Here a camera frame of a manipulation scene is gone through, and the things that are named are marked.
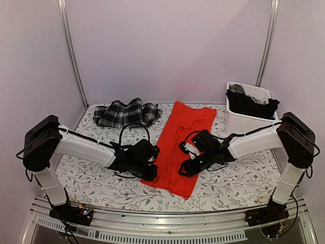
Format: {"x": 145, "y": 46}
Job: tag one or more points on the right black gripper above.
{"x": 190, "y": 170}

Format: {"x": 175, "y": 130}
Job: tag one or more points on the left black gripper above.
{"x": 151, "y": 175}

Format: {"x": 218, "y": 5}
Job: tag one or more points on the red orange garment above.
{"x": 182, "y": 121}

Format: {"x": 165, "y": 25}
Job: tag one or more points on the black white plaid skirt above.
{"x": 135, "y": 113}

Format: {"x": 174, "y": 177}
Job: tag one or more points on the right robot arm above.
{"x": 290, "y": 133}

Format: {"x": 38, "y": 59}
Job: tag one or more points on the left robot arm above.
{"x": 49, "y": 137}

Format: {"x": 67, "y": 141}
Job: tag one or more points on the white plastic laundry bin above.
{"x": 239, "y": 123}

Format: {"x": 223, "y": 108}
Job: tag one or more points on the floral patterned table mat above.
{"x": 246, "y": 182}

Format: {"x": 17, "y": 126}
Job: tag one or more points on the black garment in bin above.
{"x": 243, "y": 104}

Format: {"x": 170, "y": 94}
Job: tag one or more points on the grey garment in bin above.
{"x": 236, "y": 88}

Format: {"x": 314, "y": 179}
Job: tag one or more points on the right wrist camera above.
{"x": 188, "y": 148}

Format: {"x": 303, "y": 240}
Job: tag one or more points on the aluminium front rail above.
{"x": 127, "y": 226}

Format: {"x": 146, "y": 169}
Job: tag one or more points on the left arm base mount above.
{"x": 81, "y": 214}

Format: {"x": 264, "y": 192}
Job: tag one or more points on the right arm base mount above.
{"x": 270, "y": 213}

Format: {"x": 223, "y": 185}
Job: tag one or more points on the left aluminium frame post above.
{"x": 62, "y": 7}

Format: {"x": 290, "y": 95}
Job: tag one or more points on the aluminium frame post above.
{"x": 62, "y": 7}
{"x": 268, "y": 41}

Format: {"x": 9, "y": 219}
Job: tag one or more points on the right aluminium frame post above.
{"x": 268, "y": 41}

